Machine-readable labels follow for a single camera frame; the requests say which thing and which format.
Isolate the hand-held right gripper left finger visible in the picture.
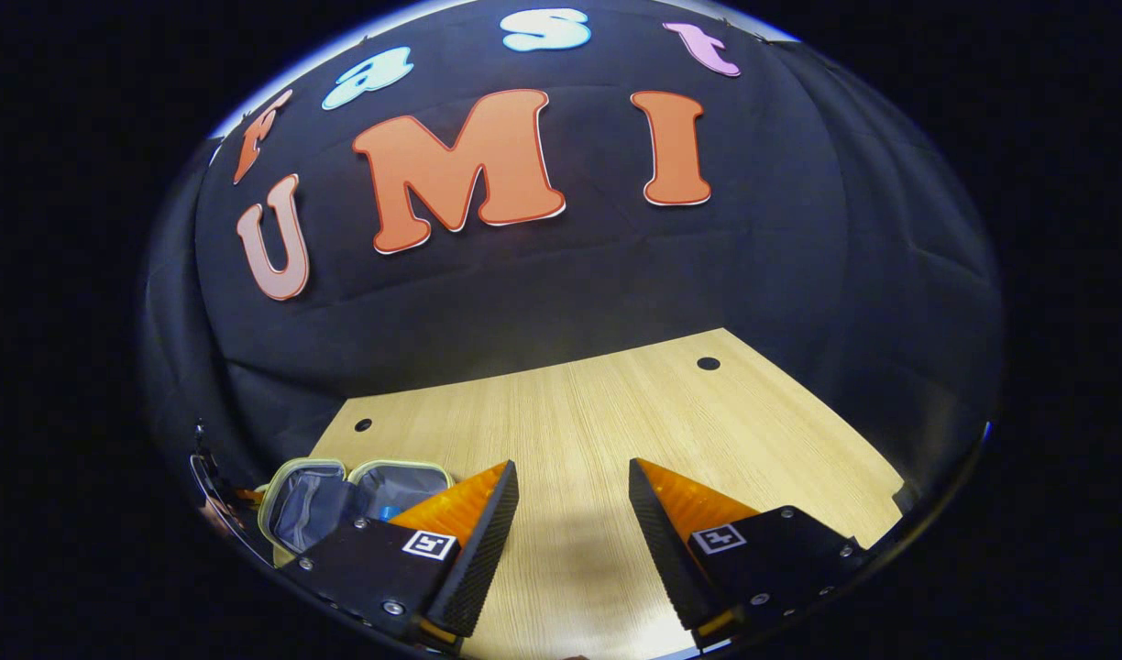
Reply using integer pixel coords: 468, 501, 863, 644
281, 460, 521, 643

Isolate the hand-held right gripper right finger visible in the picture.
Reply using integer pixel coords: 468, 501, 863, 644
628, 458, 878, 647

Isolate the black backdrop cloth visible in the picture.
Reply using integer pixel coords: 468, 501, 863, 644
139, 0, 1007, 514

